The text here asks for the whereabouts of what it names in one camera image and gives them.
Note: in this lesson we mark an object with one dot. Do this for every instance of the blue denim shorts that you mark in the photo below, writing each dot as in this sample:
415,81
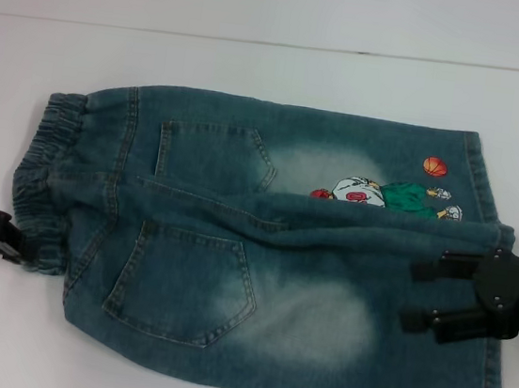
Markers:
233,257

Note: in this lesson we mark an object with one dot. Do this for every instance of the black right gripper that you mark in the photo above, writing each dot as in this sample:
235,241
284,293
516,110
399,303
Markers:
517,296

